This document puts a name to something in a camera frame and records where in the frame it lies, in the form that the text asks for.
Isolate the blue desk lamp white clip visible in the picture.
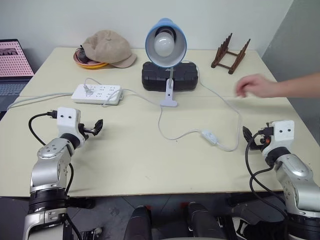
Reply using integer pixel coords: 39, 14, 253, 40
145, 17, 188, 108

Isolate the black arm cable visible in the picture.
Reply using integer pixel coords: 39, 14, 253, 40
245, 131, 292, 240
28, 111, 59, 146

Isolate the white power strip cable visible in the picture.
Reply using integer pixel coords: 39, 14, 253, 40
7, 91, 76, 111

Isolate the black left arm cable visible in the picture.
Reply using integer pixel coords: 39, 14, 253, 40
28, 111, 59, 146

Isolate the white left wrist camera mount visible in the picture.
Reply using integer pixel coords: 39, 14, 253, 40
56, 107, 86, 149

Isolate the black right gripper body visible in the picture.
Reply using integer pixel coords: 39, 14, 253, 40
254, 122, 274, 151

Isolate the black and white shoe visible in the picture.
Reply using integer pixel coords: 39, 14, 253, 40
230, 215, 255, 240

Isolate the dark rounded shape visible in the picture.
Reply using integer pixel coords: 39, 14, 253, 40
186, 201, 230, 240
123, 204, 154, 240

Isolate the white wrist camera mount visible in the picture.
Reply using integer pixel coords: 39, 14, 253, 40
56, 107, 86, 149
261, 120, 296, 157

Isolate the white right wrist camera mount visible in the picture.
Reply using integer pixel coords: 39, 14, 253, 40
261, 120, 296, 157

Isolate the white inline cord switch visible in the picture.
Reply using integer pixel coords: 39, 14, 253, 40
201, 129, 219, 146

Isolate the white power strip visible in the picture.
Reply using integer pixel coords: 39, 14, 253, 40
71, 83, 124, 105

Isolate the laptop with pink screen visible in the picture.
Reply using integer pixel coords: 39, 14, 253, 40
0, 38, 35, 113

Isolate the orange and yellow plate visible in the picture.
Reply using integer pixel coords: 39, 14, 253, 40
72, 48, 110, 70

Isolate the brown wooden rack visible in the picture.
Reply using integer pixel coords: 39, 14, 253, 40
210, 32, 252, 75

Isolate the black plastic case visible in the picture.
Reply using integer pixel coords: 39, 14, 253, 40
141, 60, 200, 93

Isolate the person's bare hand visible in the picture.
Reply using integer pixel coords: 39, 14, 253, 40
235, 73, 279, 99

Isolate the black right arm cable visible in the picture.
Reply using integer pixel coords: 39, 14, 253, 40
245, 131, 292, 240

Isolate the white lamp cord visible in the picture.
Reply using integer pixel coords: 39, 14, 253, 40
83, 60, 244, 152

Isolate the beige cap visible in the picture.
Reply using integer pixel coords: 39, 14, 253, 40
82, 29, 138, 69

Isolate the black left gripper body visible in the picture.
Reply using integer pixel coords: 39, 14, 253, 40
77, 122, 97, 141

